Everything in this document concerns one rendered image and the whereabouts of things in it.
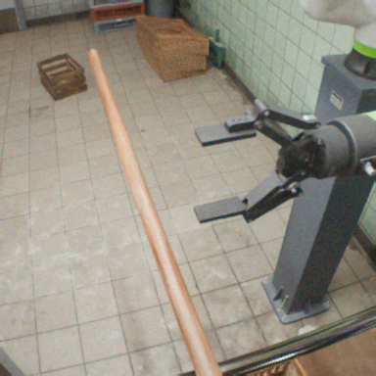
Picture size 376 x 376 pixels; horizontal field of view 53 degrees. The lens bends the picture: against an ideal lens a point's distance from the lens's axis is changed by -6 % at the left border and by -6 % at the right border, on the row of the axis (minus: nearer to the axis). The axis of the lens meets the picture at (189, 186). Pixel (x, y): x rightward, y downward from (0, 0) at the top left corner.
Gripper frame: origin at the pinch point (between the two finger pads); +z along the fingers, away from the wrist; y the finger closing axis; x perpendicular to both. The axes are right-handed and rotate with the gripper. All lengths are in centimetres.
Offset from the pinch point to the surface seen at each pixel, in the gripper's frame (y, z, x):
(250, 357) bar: 15.8, -0.2, -18.9
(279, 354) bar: 16.0, -4.1, -19.9
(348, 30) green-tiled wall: 34, -118, 117
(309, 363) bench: 75, -32, -7
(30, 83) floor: 134, 55, 309
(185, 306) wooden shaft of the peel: 12.7, 6.1, -10.4
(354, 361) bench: 75, -45, -11
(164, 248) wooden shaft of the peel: 12.8, 6.0, 0.2
